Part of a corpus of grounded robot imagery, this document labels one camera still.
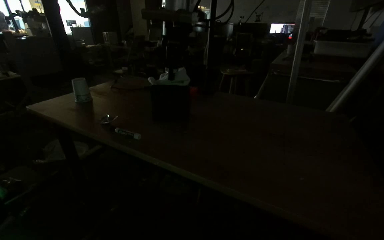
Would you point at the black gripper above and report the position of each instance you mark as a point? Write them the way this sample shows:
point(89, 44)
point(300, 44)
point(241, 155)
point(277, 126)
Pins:
point(176, 42)

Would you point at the white cup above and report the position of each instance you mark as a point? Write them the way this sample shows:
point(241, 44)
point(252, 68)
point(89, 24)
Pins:
point(80, 90)

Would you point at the white marker pen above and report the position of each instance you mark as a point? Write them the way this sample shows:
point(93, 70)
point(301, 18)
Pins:
point(129, 134)

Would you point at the dark open box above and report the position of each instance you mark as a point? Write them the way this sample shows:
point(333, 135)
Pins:
point(170, 103)

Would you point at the white towel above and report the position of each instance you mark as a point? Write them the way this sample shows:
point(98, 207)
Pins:
point(178, 78)

